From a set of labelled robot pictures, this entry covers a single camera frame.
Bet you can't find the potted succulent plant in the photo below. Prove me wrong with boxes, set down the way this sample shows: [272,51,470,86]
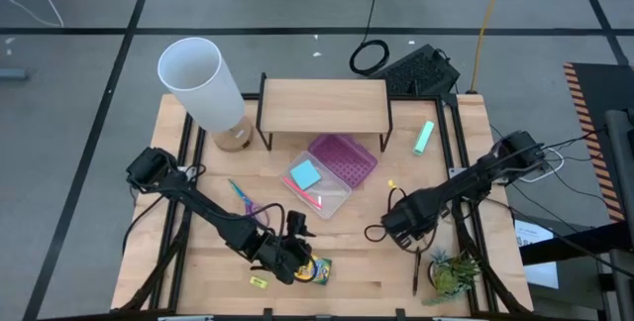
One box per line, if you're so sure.
[422,246,481,307]

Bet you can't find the purple handled scissors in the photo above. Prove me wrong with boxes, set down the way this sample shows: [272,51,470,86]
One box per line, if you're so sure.
[228,178,271,228]

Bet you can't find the mint green stapler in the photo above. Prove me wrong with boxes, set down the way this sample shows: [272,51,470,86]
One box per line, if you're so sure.
[412,120,436,157]

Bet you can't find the white paper sheet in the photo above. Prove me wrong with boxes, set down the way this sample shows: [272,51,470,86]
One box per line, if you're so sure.
[514,219,560,290]

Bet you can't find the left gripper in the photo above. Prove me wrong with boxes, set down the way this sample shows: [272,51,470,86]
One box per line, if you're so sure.
[249,234,316,285]

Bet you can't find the clear plastic pencil box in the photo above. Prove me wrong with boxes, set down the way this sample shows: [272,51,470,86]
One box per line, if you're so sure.
[279,151,353,221]

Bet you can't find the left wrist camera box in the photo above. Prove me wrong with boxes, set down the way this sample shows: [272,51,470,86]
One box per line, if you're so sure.
[286,210,317,239]

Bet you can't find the yellow cable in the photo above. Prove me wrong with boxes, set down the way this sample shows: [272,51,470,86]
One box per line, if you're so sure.
[468,0,509,94]

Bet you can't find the gray metal post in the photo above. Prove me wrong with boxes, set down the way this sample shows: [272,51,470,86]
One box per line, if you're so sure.
[604,109,634,321]

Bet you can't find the black perforated computer box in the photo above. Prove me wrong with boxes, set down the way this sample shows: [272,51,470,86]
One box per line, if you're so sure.
[370,43,462,97]

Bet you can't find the crayon box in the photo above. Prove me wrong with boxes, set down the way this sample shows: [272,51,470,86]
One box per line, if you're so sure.
[295,255,334,286]

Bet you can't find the large hazard striped black mat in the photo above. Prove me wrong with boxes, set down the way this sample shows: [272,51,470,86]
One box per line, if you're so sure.
[563,61,634,223]

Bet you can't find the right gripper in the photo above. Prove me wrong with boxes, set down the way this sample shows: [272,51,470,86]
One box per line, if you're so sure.
[380,186,447,258]

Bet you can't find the teal sticky note pad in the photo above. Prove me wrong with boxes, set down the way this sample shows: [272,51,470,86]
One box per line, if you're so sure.
[289,159,322,192]

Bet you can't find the purple plastic basket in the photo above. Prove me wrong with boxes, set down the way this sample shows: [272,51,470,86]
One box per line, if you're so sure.
[307,133,378,189]

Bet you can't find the white shade table lamp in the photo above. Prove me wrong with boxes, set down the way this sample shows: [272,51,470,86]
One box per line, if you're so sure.
[157,37,255,154]

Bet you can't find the black metal beam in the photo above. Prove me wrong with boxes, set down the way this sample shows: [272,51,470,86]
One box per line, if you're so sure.
[519,221,634,267]

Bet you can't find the coiled black cable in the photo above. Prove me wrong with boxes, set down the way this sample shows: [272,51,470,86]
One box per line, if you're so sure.
[349,0,391,77]

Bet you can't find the black pen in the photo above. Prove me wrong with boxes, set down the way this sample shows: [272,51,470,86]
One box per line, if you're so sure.
[412,247,423,296]

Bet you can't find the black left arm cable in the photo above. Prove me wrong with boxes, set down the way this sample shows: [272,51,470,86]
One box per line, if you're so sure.
[247,202,289,243]

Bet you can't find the black metal table frame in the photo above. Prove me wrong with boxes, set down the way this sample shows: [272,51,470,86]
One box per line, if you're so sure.
[111,71,534,321]

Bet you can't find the wooden shelf riser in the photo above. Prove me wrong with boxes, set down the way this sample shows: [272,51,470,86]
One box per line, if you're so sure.
[255,71,395,153]

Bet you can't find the white cable loop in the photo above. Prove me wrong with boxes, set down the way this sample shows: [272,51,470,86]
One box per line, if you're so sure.
[519,147,566,183]

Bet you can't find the gray floor bar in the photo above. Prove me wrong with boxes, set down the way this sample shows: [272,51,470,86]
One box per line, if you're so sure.
[0,66,31,82]

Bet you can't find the pink pen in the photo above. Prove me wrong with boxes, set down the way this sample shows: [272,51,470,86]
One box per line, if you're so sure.
[281,175,324,211]

